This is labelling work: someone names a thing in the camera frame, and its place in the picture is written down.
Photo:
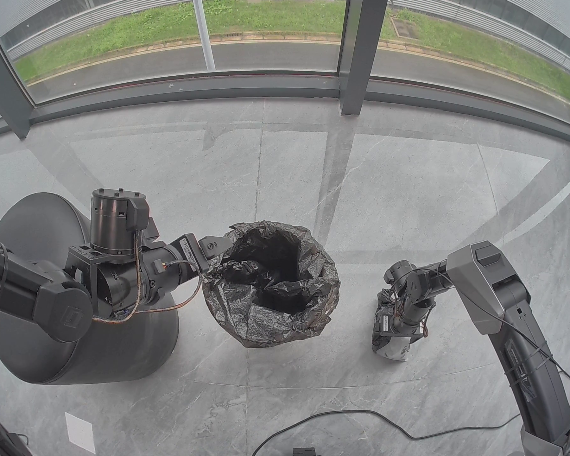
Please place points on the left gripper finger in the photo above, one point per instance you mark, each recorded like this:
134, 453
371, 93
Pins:
222, 246

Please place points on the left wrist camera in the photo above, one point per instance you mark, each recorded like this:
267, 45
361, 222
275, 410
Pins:
153, 231

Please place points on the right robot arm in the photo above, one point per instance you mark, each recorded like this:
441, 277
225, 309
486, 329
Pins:
484, 273

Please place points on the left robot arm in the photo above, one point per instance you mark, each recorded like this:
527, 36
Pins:
23, 288

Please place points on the white printed wrapper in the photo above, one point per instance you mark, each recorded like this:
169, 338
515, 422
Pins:
399, 353

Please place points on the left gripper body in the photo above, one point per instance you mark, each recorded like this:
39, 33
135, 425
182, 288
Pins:
166, 273

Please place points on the black plastic bag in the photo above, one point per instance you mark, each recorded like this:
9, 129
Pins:
266, 321

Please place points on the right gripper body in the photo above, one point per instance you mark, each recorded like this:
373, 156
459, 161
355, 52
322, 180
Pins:
408, 321

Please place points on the window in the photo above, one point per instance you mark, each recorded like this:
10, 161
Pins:
356, 41

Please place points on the dark grey round chair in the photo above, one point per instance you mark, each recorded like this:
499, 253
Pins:
38, 226

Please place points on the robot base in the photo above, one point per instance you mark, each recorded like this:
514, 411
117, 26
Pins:
306, 452

